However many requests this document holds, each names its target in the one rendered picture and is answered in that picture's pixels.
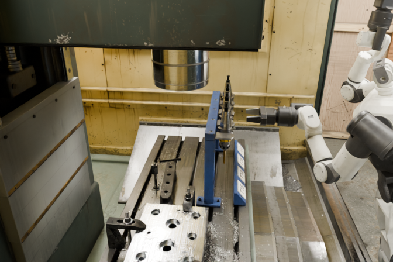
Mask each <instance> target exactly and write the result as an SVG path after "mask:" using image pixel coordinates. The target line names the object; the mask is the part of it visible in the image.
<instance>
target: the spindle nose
mask: <svg viewBox="0 0 393 262"><path fill-rule="evenodd" d="M151 67H152V77H153V84H154V85H155V86H156V87H158V88H160V89H163V90H166V91H175V92H185V91H194V90H198V89H201V88H203V87H205V86H206V85H208V83H209V77H210V51H200V50H153V49H151Z"/></svg>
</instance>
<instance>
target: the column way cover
mask: <svg viewBox="0 0 393 262"><path fill-rule="evenodd" d="M1 121H2V126H1V127H0V215H1V218H2V222H3V224H4V228H5V231H6V235H7V238H8V241H9V242H11V245H12V248H13V252H14V255H15V258H16V262H47V261H48V259H49V258H50V256H51V254H52V253H53V251H54V250H55V248H56V247H57V245H58V244H59V242H60V240H61V239H62V238H63V236H64V234H65V233H66V231H67V230H68V228H69V227H70V225H71V224H72V222H73V220H74V219H75V217H76V216H77V214H78V213H79V211H80V210H81V208H82V206H83V205H84V204H85V202H86V200H87V199H88V197H89V196H90V194H91V192H92V191H91V184H90V180H89V172H88V165H87V160H88V152H87V145H86V140H85V133H84V126H83V123H84V122H85V118H84V111H83V107H82V99H81V92H80V85H79V80H78V77H74V78H73V79H72V80H70V81H69V82H65V81H59V82H57V83H56V84H54V85H52V86H51V87H50V88H48V89H46V90H45V91H43V92H41V93H40V94H39V95H37V96H35V97H34V98H32V99H30V100H29V101H27V102H26V103H24V104H23V105H21V106H19V107H18V108H16V109H15V110H13V111H12V112H10V113H8V114H7V115H5V116H4V117H2V118H1Z"/></svg>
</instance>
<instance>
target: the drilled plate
mask: <svg viewBox="0 0 393 262"><path fill-rule="evenodd" d="M157 208H158V210H157ZM159 209H160V210H159ZM192 210H194V211H192ZM178 211H179V212H178ZM182 211H183V208H182V206H181V205H165V204H149V203H146V205H145V207H144V210H143V213H142V216H141V218H140V220H141V221H142V222H144V223H145V224H146V225H147V226H146V228H145V229H144V230H136V231H135V234H134V236H133V239H132V242H131V244H130V246H129V249H128V251H127V254H126V257H125V260H124V262H140V261H141V262H160V261H162V262H167V261H168V262H169V261H170V262H192V261H193V259H192V258H193V257H194V260H199V261H200V262H203V260H204V250H205V240H206V230H207V224H208V208H204V207H196V206H193V207H192V209H191V212H192V213H191V214H185V215H184V214H183V212H184V211H183V212H182ZM188 213H189V212H188ZM156 215H157V216H156ZM191 217H193V218H194V219H193V218H192V219H191ZM189 218H190V219H189ZM196 218H198V219H196ZM179 223H181V224H179ZM191 231H192V232H191ZM187 233H188V234H187ZM186 234H187V235H186ZM149 238H153V239H149ZM167 238H168V239H169V238H170V239H171V240H168V239H167ZM163 239H164V241H162V240H163ZM165 239H166V240H165ZM173 240H175V241H176V242H175V243H174V241H173ZM157 242H158V243H157ZM190 245H191V246H190ZM157 246H158V247H157ZM187 246H188V247H187ZM195 246H196V247H195ZM194 247H195V248H194ZM158 249H160V250H158ZM175 249H176V251H175ZM193 249H194V250H193ZM144 251H147V252H144ZM182 251H186V252H182ZM187 251H188V252H189V253H187ZM139 252H140V253H139ZM142 252H143V253H142ZM167 252H168V253H167ZM189 254H191V256H192V257H191V256H189ZM183 256H184V257H183ZM179 258H182V259H181V260H182V261H180V260H179ZM183 258H184V259H183ZM145 259H146V260H145ZM138 260H139V261H138Z"/></svg>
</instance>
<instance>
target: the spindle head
mask: <svg viewBox="0 0 393 262"><path fill-rule="evenodd" d="M265 1H266V0H0V46H37V47H83V48H107V49H153V50H200V51H246V52H258V50H259V49H261V45H262V40H264V35H263V23H264V8H265Z"/></svg>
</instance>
